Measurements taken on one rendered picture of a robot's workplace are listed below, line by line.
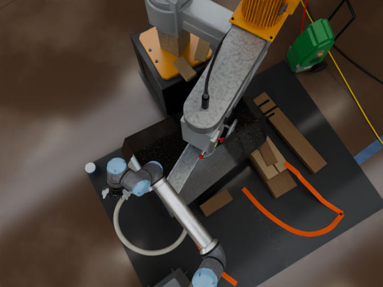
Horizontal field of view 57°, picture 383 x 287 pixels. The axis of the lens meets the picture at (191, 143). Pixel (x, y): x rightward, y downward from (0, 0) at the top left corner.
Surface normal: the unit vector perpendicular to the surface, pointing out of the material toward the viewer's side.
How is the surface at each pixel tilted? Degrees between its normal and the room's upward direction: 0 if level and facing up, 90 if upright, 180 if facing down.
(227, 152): 45
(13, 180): 0
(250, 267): 0
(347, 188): 0
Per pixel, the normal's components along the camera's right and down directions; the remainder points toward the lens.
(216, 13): -0.01, -0.25
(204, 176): 0.40, 0.38
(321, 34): -0.54, -0.08
